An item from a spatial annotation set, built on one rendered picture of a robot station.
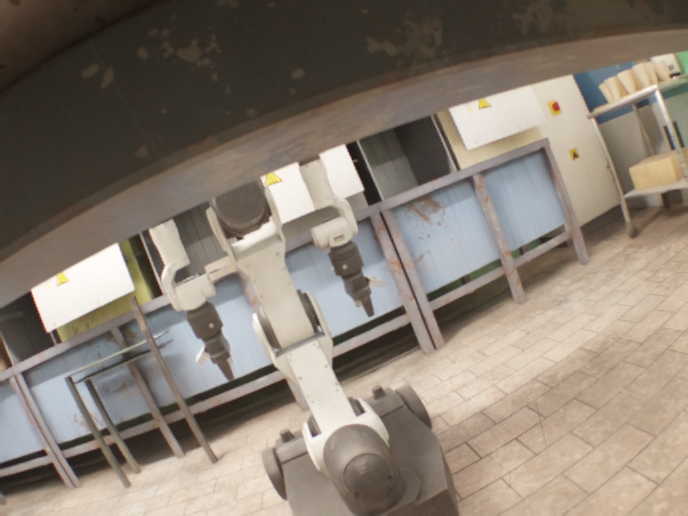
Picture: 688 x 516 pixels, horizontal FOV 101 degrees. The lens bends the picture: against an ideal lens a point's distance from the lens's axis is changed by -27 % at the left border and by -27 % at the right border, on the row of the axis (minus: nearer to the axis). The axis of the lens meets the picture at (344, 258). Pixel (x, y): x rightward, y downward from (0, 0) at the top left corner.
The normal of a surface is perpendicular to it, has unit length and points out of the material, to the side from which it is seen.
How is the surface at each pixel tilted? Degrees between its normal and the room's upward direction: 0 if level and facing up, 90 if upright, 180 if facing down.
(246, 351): 90
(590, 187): 90
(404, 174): 90
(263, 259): 100
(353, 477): 66
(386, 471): 73
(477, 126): 90
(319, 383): 60
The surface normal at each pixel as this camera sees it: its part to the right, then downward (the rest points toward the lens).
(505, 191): 0.14, 0.00
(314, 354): -0.01, -0.48
